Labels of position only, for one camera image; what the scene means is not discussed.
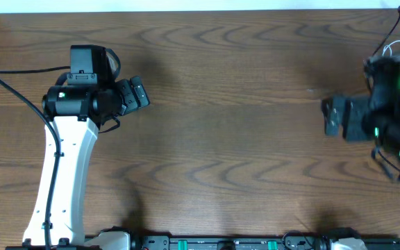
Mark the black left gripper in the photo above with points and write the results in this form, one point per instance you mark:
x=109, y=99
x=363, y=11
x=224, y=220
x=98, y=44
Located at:
x=130, y=96

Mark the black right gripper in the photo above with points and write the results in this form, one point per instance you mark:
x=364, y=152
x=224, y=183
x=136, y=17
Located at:
x=356, y=106

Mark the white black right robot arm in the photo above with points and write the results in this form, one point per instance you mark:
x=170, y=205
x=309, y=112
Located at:
x=371, y=117

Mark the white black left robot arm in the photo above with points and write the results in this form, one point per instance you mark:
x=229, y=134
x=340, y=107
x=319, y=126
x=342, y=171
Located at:
x=86, y=96

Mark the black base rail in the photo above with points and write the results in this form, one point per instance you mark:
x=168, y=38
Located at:
x=340, y=238

